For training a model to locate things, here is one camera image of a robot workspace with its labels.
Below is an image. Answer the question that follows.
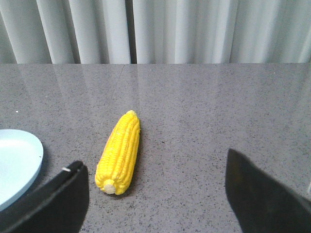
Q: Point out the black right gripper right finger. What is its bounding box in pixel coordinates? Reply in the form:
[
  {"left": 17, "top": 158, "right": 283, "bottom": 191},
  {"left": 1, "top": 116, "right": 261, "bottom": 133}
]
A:
[{"left": 225, "top": 149, "right": 311, "bottom": 233}]

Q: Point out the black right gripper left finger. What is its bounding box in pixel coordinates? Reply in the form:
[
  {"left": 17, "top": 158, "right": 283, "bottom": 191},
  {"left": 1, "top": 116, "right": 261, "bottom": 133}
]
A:
[{"left": 0, "top": 161, "right": 89, "bottom": 233}]

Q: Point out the light blue round plate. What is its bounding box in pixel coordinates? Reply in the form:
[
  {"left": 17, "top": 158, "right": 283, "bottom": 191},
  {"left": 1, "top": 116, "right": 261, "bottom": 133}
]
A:
[{"left": 0, "top": 129, "right": 43, "bottom": 211}]

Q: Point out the yellow corn cob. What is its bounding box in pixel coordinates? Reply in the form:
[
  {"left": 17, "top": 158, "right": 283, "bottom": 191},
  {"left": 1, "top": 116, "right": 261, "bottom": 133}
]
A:
[{"left": 95, "top": 110, "right": 140, "bottom": 195}]

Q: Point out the white pleated curtain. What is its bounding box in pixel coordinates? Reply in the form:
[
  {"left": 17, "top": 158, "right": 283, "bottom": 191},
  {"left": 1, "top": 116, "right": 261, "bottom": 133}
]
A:
[{"left": 0, "top": 0, "right": 311, "bottom": 64}]

